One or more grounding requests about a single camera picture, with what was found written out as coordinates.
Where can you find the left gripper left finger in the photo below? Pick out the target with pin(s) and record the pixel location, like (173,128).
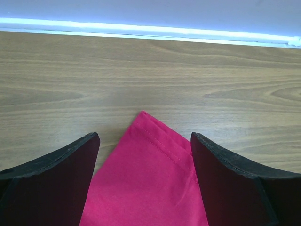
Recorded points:
(50,190)

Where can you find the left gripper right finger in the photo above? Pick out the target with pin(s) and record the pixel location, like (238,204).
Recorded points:
(237,191)

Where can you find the pink t shirt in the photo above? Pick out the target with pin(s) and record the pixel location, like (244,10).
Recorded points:
(149,179)

